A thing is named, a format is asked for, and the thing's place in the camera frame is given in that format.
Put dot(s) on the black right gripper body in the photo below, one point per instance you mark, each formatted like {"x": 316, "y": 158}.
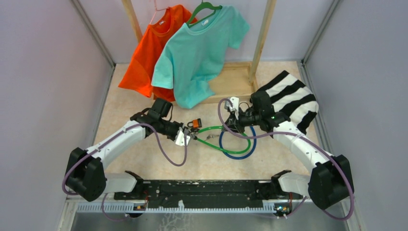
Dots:
{"x": 246, "y": 119}

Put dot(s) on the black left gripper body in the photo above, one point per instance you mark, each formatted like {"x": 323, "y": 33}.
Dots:
{"x": 185, "y": 127}

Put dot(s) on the white slotted cable duct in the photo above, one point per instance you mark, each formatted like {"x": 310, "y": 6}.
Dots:
{"x": 129, "y": 207}

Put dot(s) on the black white striped cloth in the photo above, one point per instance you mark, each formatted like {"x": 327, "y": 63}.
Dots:
{"x": 292, "y": 99}

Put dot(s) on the silver cable lock keys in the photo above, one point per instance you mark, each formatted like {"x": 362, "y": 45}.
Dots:
{"x": 212, "y": 136}

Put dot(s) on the orange black padlock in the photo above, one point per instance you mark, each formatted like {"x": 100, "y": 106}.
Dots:
{"x": 196, "y": 123}

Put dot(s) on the green cable lock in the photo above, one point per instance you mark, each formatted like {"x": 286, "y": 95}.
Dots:
{"x": 201, "y": 130}

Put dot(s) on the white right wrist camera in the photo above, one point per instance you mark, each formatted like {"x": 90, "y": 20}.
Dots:
{"x": 232, "y": 105}

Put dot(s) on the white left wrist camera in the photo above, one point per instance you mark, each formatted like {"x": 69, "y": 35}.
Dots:
{"x": 180, "y": 143}

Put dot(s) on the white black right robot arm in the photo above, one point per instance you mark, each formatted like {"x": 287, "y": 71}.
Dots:
{"x": 329, "y": 180}

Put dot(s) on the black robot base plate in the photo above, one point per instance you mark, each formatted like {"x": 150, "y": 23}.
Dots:
{"x": 205, "y": 194}

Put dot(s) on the orange t-shirt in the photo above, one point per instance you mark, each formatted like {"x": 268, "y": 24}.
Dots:
{"x": 139, "y": 74}

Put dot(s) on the wooden clothes rack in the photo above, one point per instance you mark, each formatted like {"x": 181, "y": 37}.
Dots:
{"x": 238, "y": 79}

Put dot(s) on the blue cable lock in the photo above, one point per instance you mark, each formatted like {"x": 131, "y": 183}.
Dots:
{"x": 247, "y": 152}

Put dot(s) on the pink clothes hanger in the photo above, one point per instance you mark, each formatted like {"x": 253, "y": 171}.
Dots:
{"x": 157, "y": 11}

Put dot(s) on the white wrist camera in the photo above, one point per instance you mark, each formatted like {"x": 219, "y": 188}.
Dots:
{"x": 180, "y": 143}
{"x": 232, "y": 105}

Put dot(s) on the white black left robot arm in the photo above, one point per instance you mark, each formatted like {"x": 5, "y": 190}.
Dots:
{"x": 85, "y": 172}

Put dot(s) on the teal t-shirt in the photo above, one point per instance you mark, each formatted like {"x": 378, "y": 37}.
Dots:
{"x": 194, "y": 55}

